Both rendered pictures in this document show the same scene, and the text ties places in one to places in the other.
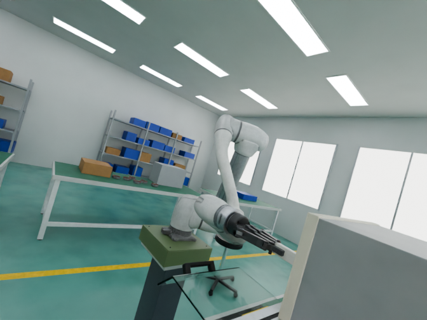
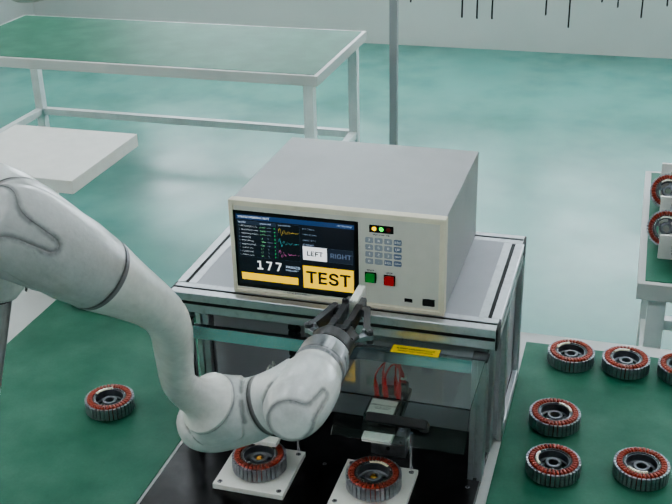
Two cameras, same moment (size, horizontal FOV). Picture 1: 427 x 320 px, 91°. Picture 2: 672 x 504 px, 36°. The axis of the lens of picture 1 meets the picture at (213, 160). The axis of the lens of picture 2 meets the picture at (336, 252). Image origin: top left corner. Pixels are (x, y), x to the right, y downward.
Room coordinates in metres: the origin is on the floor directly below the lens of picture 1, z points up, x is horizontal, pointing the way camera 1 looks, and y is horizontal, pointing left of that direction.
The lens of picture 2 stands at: (1.57, 1.14, 2.11)
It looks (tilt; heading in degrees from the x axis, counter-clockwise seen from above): 25 degrees down; 235
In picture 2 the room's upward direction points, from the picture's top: 1 degrees counter-clockwise
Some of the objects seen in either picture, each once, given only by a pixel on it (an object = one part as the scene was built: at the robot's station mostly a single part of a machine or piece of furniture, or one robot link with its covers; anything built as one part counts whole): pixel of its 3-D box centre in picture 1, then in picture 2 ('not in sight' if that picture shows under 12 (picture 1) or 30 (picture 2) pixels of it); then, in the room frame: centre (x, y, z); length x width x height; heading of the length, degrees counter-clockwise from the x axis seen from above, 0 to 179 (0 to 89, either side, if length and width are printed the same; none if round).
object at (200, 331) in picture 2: not in sight; (327, 348); (0.56, -0.36, 1.03); 0.62 x 0.01 x 0.03; 128
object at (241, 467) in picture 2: not in sight; (259, 459); (0.71, -0.39, 0.80); 0.11 x 0.11 x 0.04
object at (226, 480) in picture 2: not in sight; (260, 469); (0.71, -0.39, 0.78); 0.15 x 0.15 x 0.01; 38
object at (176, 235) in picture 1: (177, 230); not in sight; (1.37, 0.10, 0.86); 0.22 x 0.18 x 0.06; 130
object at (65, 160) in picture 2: not in sight; (53, 231); (0.74, -1.37, 0.98); 0.37 x 0.35 x 0.46; 128
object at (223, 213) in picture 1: (229, 220); (321, 362); (0.74, -0.11, 1.18); 0.09 x 0.06 x 0.09; 128
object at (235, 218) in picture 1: (243, 228); (334, 341); (0.68, -0.16, 1.18); 0.09 x 0.08 x 0.07; 38
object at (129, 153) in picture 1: (129, 153); not in sight; (6.39, 2.51, 0.92); 0.42 x 0.42 x 0.29; 39
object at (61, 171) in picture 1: (131, 204); not in sight; (3.28, 1.03, 0.37); 2.20 x 0.90 x 0.75; 128
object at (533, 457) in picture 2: not in sight; (552, 465); (0.21, -0.05, 0.77); 0.11 x 0.11 x 0.04
